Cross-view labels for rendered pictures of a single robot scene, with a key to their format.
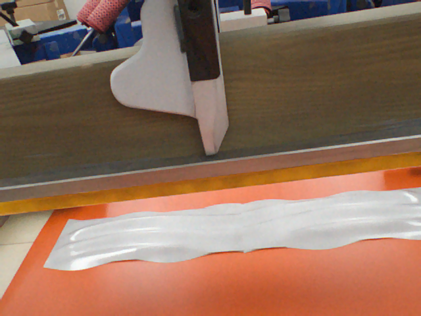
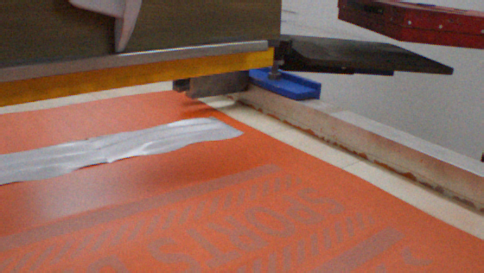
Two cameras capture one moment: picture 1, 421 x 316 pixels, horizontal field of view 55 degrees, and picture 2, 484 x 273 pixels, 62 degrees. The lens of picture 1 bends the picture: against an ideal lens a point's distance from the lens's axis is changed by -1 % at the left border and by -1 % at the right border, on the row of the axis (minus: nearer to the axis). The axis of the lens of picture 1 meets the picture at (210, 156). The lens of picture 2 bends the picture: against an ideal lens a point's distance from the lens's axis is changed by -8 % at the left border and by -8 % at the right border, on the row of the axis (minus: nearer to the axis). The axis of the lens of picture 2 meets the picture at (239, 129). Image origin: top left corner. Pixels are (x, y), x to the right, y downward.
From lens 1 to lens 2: 0.21 m
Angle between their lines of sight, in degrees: 43
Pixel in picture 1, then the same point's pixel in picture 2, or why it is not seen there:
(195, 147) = (105, 47)
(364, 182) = (169, 118)
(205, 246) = (75, 163)
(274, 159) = (162, 53)
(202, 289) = (91, 186)
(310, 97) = (178, 17)
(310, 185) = (132, 123)
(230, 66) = not seen: outside the picture
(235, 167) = (137, 59)
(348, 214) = (172, 133)
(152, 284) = (45, 191)
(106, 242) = not seen: outside the picture
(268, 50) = not seen: outside the picture
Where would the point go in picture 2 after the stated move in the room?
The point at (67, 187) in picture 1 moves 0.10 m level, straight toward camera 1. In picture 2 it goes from (11, 74) to (121, 97)
